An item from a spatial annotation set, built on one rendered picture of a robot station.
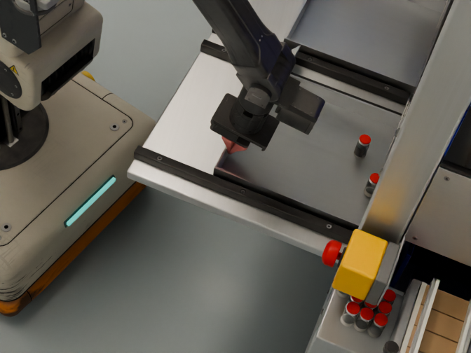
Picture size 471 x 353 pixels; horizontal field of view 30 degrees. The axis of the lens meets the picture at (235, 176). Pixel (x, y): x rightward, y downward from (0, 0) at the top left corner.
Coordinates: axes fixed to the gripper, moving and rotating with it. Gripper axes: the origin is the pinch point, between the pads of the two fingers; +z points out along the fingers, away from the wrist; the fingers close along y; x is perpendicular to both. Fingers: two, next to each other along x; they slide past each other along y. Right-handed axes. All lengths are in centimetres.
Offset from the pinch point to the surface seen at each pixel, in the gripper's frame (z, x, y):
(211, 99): 3.8, 10.5, -7.8
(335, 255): -14.8, -19.0, 21.3
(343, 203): -1.7, -0.4, 21.3
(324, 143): -0.4, 10.4, 14.1
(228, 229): 90, 39, 8
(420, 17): -2, 50, 21
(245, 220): 1.2, -10.9, 7.8
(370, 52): -0.5, 36.0, 14.8
